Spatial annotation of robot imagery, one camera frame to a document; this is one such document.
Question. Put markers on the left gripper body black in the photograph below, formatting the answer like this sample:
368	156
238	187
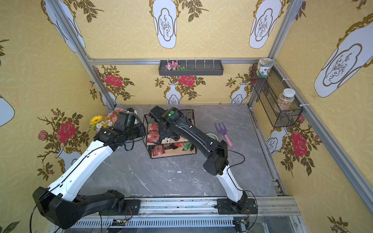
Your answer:
139	128

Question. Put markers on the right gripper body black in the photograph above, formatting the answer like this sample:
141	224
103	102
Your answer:
165	136

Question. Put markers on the red earl grey tea bag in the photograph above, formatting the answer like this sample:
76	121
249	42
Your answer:
153	136

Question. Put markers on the black wire two-tier shelf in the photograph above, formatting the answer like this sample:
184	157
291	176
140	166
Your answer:
172	145

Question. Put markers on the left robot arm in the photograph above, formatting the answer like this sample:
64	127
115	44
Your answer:
60	202

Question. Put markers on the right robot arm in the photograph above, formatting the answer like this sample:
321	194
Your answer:
174	122

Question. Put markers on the green tea bag lower shelf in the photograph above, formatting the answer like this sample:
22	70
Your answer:
187	146

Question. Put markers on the red tea bag lower shelf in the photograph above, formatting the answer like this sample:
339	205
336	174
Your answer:
158	151

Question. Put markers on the flower bouquet white fence planter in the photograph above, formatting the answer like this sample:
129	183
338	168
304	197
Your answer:
107	121

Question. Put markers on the small succulent white pot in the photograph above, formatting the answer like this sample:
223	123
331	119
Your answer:
213	136

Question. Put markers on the pink flowers in tray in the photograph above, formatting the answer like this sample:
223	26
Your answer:
174	66

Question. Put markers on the purple garden fork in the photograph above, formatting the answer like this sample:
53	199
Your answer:
220	127

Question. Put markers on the small circuit board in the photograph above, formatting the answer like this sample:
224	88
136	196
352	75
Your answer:
119	222

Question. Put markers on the green label jar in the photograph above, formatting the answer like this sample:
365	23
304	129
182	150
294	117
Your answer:
264	67

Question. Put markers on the glass jar white lid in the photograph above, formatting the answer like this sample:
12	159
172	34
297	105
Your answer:
286	99

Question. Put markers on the dark wall tray shelf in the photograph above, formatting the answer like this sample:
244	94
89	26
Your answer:
194	67

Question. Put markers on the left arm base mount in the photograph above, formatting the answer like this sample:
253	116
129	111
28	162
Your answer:
128	207

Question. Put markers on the aluminium rail front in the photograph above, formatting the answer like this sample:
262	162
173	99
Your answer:
208	206

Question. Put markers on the black wire wall basket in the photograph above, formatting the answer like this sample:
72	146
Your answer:
268	90

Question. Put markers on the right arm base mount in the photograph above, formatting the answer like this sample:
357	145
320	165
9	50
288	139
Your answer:
228	207

